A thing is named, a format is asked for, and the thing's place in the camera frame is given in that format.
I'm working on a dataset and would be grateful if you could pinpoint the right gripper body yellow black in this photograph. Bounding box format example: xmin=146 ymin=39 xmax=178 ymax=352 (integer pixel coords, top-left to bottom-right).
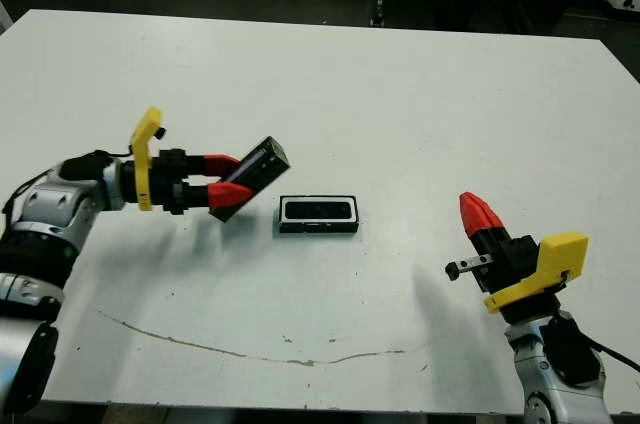
xmin=444 ymin=232 xmax=590 ymax=326

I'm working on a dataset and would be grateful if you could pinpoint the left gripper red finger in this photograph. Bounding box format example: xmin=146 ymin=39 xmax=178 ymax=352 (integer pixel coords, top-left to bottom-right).
xmin=202 ymin=153 xmax=242 ymax=178
xmin=188 ymin=181 xmax=254 ymax=208

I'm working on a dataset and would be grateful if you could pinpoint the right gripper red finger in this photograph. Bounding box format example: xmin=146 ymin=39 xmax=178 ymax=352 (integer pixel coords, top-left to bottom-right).
xmin=467 ymin=192 xmax=512 ymax=247
xmin=458 ymin=192 xmax=494 ymax=258

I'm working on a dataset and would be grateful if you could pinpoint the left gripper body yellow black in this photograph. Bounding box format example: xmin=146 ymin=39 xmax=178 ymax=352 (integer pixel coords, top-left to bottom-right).
xmin=119 ymin=106 xmax=209 ymax=216

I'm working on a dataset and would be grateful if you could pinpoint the black box lid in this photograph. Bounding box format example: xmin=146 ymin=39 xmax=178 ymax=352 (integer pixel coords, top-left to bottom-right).
xmin=208 ymin=135 xmax=291 ymax=223

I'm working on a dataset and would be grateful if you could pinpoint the black box base white lining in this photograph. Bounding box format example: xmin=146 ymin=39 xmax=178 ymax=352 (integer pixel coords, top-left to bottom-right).
xmin=277 ymin=193 xmax=360 ymax=236

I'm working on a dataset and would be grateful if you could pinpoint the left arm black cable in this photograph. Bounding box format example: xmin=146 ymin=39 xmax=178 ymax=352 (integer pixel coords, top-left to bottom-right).
xmin=0 ymin=147 xmax=136 ymax=218

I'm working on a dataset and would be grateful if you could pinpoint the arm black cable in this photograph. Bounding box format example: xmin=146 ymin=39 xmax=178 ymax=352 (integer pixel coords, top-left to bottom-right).
xmin=584 ymin=333 xmax=640 ymax=375
xmin=0 ymin=147 xmax=136 ymax=218

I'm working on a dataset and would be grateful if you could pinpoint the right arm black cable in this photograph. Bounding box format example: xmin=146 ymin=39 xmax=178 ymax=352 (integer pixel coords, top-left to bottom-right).
xmin=584 ymin=333 xmax=640 ymax=375

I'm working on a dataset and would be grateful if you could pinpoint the shiny metal stand post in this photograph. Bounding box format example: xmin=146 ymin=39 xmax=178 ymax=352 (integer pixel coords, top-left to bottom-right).
xmin=370 ymin=0 xmax=390 ymax=28

